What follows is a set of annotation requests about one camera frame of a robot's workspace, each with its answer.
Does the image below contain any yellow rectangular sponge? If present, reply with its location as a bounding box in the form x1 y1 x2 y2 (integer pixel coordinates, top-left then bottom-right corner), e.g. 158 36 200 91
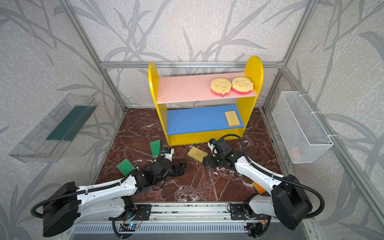
225 111 241 127

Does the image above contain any yellow smiley sponge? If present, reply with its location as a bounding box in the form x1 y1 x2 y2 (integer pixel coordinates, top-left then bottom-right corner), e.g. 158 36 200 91
232 77 254 95
211 78 232 97

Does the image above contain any green sponge near left arm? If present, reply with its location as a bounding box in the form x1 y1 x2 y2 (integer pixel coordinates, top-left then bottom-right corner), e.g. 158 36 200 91
117 159 136 176

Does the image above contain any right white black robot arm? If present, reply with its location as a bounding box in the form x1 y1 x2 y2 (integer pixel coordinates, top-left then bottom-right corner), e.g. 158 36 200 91
203 136 326 230

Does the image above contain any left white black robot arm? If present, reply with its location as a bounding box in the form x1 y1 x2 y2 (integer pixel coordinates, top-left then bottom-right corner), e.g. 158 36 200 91
31 158 187 238

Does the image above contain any green sponge near shelf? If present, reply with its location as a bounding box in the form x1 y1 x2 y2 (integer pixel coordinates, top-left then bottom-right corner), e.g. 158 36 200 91
150 140 163 158

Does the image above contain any yellow pink blue shelf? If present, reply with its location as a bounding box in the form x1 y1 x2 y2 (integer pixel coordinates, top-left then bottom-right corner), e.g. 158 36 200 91
148 56 264 146

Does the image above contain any orange sponge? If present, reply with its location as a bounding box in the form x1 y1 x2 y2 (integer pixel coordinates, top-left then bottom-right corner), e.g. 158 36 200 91
253 182 266 195

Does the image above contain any green circuit board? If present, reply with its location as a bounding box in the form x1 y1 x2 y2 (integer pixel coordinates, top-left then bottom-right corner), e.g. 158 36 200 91
119 223 140 232

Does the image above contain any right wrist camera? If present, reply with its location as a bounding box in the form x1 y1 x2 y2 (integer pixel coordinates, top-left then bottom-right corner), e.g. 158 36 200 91
208 139 222 156

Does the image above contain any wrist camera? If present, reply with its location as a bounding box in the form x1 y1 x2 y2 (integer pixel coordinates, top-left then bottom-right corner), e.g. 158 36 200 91
161 147 174 162
208 139 222 156

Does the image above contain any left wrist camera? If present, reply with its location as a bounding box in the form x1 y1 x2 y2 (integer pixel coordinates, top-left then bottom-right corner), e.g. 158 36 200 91
161 147 174 162

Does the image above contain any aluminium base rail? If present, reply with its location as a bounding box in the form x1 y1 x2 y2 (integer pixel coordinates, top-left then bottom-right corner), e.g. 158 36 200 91
64 202 319 233

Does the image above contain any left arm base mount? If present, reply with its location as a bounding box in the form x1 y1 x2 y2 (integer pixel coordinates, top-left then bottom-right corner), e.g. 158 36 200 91
122 204 152 221

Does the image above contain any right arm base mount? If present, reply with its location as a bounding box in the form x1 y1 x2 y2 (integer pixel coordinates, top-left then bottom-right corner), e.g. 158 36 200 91
227 203 266 221

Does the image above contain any white wire mesh basket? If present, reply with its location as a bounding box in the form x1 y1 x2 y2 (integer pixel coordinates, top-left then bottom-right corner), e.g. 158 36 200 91
272 91 334 164

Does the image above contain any clear plastic wall bin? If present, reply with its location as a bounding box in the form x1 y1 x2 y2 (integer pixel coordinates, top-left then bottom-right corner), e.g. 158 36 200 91
9 94 98 163

